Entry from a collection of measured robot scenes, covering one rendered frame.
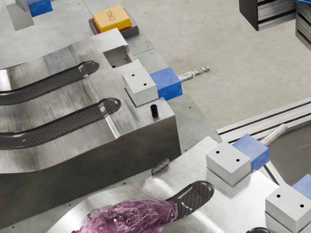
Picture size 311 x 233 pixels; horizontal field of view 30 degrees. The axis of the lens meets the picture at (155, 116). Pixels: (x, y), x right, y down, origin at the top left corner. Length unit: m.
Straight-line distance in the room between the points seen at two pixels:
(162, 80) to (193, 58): 1.52
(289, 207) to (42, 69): 0.48
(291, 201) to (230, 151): 0.11
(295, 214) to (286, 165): 0.95
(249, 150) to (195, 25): 1.81
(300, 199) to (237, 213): 0.08
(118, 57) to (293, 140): 0.85
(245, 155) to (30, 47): 0.58
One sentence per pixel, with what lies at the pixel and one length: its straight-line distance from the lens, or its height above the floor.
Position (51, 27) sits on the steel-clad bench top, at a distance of 1.26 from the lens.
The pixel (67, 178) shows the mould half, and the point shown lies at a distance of 0.85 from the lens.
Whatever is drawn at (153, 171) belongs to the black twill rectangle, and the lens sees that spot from 0.81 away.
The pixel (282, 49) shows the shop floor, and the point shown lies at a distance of 2.41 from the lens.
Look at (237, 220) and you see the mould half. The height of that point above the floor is 0.86.
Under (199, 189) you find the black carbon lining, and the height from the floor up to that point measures 0.85.
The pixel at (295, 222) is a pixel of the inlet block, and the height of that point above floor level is 0.88.
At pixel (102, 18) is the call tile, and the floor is 0.84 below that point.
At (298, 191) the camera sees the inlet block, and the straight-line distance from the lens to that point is 0.76.
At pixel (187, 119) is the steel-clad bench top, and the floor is 0.80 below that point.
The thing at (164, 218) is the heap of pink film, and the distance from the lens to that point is 0.73.
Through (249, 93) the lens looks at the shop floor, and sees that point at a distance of 2.21.
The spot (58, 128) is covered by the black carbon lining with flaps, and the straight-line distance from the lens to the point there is 0.88.
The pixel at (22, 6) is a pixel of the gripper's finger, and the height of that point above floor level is 0.95.
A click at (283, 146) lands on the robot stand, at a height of 0.21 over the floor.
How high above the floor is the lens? 1.46
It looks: 42 degrees down
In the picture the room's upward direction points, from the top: 11 degrees counter-clockwise
